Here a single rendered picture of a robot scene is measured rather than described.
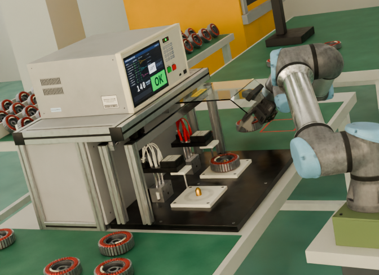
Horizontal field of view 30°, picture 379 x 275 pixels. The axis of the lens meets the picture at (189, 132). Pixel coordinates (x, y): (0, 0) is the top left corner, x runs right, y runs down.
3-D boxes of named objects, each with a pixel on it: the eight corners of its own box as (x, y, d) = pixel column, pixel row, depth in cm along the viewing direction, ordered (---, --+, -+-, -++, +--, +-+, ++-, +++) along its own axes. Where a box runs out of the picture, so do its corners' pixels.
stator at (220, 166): (245, 161, 265) (243, 151, 264) (232, 173, 256) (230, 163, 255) (219, 161, 271) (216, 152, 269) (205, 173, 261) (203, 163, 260)
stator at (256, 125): (269, 125, 293) (267, 116, 292) (250, 134, 287) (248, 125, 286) (250, 123, 302) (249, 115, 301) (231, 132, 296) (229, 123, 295)
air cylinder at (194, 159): (201, 167, 272) (198, 153, 271) (193, 174, 266) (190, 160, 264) (190, 167, 275) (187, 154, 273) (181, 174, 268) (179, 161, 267)
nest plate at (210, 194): (227, 189, 246) (227, 185, 246) (210, 207, 234) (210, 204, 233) (189, 189, 253) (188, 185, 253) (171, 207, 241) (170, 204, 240)
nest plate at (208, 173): (251, 162, 266) (251, 159, 266) (237, 178, 254) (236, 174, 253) (215, 163, 273) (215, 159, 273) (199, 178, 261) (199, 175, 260)
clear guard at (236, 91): (270, 92, 264) (268, 77, 262) (247, 114, 244) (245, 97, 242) (193, 98, 279) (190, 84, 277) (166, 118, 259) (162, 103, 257)
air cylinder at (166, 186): (173, 193, 252) (171, 179, 250) (164, 202, 246) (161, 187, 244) (161, 193, 254) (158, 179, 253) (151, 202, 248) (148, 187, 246)
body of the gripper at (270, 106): (260, 126, 284) (271, 106, 275) (246, 111, 287) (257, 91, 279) (273, 120, 288) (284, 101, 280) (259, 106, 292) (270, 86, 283)
